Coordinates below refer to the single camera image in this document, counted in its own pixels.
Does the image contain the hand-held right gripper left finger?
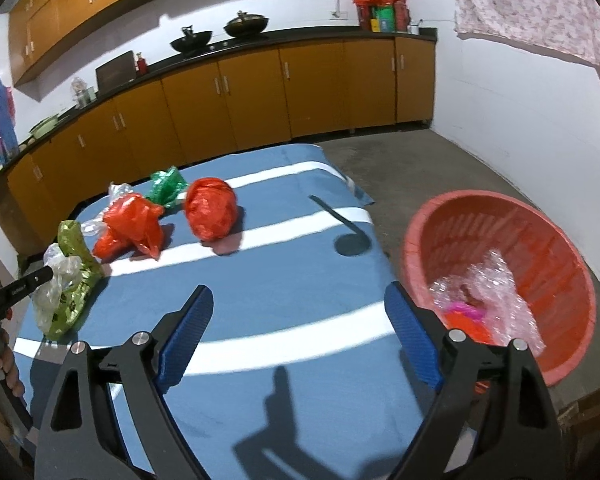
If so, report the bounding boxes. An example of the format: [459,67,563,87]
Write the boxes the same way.
[34,284,216,480]

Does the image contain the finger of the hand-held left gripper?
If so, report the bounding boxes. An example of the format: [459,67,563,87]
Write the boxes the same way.
[0,265,56,306]

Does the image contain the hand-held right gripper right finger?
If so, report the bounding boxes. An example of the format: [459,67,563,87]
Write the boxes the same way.
[384,281,563,480]

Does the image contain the green printed plastic bag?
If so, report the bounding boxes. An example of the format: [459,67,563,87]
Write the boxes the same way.
[39,220,105,340]

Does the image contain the orange balled plastic bag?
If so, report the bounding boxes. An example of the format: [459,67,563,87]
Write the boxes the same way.
[442,310,498,346]

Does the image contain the pink plastic bag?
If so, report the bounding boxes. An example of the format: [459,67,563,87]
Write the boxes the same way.
[442,300,486,321]

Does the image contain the clear bubble wrap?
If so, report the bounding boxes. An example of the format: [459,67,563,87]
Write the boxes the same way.
[427,250,546,356]

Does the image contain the red plastic bag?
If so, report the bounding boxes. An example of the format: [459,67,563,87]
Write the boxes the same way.
[184,176,238,242]
[92,194,165,262]

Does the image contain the dark green plastic bag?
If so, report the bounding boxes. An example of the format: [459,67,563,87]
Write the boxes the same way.
[145,166,191,209]

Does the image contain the red plastic basket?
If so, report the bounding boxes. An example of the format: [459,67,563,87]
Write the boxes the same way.
[400,190,598,388]

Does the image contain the person's left hand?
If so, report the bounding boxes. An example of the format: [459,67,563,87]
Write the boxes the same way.
[0,342,26,401]

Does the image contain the blue white striped tablecloth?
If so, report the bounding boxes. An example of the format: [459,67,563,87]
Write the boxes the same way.
[10,142,431,480]

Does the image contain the green basin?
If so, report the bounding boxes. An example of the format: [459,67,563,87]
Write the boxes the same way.
[28,115,61,138]

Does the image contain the clear plastic container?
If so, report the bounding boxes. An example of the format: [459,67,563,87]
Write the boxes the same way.
[71,77,97,108]

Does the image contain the dark cutting board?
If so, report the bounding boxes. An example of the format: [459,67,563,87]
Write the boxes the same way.
[95,50,136,92]

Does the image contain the wooden lower cabinets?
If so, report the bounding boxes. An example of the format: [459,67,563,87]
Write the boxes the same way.
[5,35,438,261]

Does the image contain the wooden cabinets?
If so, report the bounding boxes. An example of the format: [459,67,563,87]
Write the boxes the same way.
[5,35,438,261]
[7,0,161,86]

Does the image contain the wooden upper cabinets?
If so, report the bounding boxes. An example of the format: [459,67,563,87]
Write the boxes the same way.
[7,0,161,86]

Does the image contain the black wok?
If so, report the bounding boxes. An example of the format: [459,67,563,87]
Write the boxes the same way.
[170,25,214,56]

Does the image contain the black pot with lid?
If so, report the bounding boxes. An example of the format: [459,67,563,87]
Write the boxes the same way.
[223,11,271,38]

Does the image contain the black kitchen countertop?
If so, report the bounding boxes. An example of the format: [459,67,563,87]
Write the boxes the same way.
[0,27,438,196]

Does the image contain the green box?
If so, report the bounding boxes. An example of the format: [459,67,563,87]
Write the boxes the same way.
[370,5,397,33]

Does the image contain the pink floral hanging cloth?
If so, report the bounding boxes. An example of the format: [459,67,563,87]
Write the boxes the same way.
[447,0,600,68]

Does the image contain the brown wooden frame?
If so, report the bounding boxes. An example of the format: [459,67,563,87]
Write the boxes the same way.
[555,380,600,480]

